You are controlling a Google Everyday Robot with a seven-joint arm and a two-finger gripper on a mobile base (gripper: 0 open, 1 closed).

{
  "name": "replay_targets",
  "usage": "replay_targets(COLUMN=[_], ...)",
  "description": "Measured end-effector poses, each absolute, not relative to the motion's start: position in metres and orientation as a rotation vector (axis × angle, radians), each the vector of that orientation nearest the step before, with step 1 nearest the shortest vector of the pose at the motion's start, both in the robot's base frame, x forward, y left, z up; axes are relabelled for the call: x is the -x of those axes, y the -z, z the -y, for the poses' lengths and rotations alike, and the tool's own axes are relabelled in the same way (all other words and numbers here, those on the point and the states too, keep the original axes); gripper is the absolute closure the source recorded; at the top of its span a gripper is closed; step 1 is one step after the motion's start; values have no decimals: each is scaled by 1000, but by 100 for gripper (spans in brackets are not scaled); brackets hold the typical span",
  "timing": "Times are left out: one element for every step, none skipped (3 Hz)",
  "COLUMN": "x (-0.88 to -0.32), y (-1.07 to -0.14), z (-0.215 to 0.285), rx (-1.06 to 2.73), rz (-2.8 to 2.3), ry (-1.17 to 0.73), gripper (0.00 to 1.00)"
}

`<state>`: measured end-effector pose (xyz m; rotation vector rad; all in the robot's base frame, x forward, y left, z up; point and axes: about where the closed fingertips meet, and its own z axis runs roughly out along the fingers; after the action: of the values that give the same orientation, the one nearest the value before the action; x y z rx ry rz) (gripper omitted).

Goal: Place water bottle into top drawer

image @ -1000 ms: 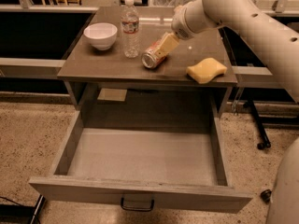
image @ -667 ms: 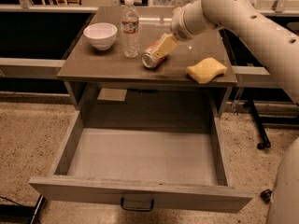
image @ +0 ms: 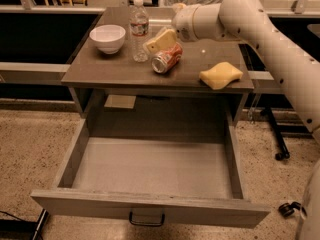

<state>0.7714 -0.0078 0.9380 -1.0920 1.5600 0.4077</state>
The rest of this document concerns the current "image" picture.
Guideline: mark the grey cabinet with top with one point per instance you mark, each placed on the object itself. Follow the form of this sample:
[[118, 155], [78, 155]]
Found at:
[[120, 74]]

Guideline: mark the black drawer handle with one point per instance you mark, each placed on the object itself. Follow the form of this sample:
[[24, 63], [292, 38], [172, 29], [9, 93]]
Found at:
[[146, 220]]

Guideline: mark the black caster wheel leg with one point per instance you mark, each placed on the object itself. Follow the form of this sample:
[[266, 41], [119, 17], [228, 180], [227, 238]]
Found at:
[[287, 209]]

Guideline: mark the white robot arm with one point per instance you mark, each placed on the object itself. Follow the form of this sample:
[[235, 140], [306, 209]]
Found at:
[[296, 72]]

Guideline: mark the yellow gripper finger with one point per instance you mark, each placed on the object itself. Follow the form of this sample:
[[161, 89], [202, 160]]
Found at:
[[163, 40], [178, 7]]

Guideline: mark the white ceramic bowl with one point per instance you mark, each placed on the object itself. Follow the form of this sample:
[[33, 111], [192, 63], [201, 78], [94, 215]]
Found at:
[[109, 39]]

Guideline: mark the open grey top drawer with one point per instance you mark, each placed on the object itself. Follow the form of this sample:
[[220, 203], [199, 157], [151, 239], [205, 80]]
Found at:
[[199, 181]]

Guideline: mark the black stand leg with caster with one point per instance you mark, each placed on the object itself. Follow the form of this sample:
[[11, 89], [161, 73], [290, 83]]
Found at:
[[283, 151]]

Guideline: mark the black base bottom left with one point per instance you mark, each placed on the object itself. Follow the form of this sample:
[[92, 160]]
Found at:
[[20, 226]]

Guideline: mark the yellow sponge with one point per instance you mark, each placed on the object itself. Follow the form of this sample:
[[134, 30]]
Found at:
[[220, 75]]

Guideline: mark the clear plastic water bottle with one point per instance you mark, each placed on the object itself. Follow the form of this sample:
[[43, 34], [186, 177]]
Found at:
[[139, 30]]

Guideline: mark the red soda can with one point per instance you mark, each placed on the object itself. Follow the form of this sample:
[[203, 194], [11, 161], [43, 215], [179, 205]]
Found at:
[[165, 60]]

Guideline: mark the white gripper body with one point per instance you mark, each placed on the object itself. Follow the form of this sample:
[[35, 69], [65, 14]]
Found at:
[[183, 24]]

